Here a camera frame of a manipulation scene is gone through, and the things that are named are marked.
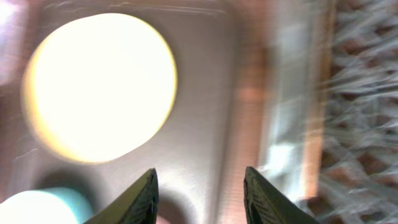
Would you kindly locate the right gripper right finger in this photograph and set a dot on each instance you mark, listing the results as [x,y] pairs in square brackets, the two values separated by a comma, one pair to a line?
[264,204]

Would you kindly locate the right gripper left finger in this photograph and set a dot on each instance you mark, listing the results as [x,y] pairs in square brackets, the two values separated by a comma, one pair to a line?
[138,204]

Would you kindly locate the light blue bowl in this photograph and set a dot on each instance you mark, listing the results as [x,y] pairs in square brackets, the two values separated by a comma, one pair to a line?
[51,205]

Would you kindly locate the grey dishwasher rack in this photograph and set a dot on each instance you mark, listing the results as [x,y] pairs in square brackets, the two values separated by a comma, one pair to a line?
[331,142]

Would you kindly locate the dark brown serving tray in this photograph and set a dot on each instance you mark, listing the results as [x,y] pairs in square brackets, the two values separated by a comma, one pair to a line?
[212,134]

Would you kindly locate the yellow plate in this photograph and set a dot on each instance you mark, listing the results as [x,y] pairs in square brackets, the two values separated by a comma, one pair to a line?
[99,87]

